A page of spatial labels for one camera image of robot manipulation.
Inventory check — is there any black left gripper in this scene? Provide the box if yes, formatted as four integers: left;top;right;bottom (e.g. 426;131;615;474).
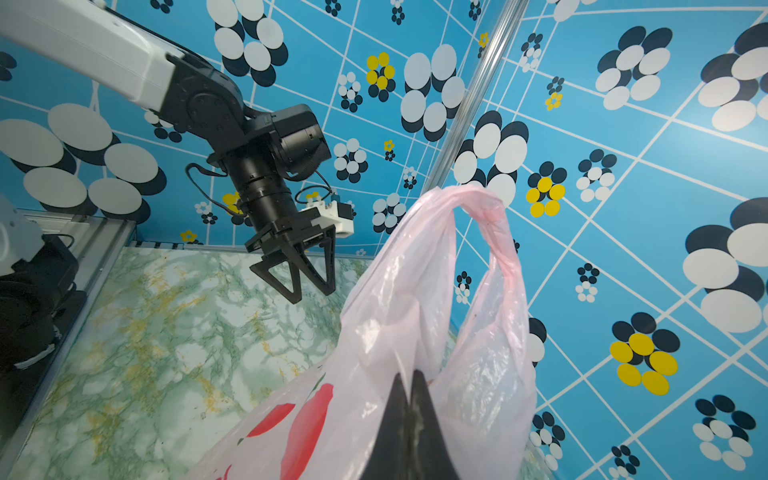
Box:
244;206;338;305

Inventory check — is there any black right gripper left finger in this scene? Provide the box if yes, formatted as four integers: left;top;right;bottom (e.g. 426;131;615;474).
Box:
360;374;411;480

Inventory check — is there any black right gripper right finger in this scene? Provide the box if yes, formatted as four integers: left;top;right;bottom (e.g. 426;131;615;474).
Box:
409;370;459;480

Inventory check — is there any pink printed plastic bag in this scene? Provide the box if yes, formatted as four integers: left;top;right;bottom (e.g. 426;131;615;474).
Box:
189;184;536;479

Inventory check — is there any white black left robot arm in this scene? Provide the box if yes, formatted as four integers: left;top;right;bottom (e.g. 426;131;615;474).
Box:
1;1;336;303

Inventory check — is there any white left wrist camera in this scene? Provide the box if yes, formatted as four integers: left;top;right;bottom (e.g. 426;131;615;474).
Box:
304;200;354;238

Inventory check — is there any aluminium frame post right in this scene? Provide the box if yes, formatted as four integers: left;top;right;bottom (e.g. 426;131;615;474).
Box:
422;0;530;194

